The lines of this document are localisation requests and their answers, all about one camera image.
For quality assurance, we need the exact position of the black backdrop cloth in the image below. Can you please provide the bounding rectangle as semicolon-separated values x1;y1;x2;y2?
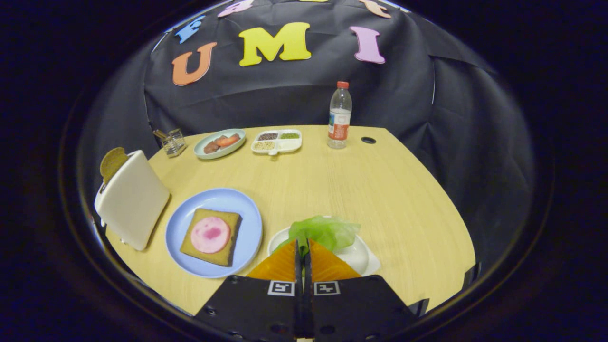
78;0;537;266

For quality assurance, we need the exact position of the blue plate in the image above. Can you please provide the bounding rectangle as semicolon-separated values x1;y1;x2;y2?
165;188;263;279

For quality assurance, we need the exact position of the white square plate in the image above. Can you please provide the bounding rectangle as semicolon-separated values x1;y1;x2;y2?
267;223;381;277

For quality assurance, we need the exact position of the pale green plate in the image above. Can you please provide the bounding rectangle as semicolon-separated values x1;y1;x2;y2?
193;128;247;160

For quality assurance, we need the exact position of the clear utensil holder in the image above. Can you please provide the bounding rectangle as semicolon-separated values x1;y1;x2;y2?
153;128;187;158

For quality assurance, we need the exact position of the green lettuce leaf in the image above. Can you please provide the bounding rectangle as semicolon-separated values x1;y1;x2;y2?
275;215;361;257

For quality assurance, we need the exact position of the white toaster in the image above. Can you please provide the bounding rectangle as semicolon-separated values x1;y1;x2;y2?
94;150;171;251

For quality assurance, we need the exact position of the white divided condiment dish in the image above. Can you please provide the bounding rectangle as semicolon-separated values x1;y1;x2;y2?
251;129;303;156

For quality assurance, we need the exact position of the pink ham slice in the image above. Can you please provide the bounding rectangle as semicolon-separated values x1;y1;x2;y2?
190;217;231;254

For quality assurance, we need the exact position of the brown bread slice with ham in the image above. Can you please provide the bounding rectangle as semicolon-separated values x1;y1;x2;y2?
180;208;243;267

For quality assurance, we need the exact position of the clear water bottle red cap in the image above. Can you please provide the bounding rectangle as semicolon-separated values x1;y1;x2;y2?
327;81;353;150

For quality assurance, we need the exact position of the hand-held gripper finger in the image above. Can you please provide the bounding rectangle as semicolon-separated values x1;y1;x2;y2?
195;239;304;342
304;239;418;342

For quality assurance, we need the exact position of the brown toast slice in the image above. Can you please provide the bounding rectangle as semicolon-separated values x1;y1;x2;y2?
99;147;130;186

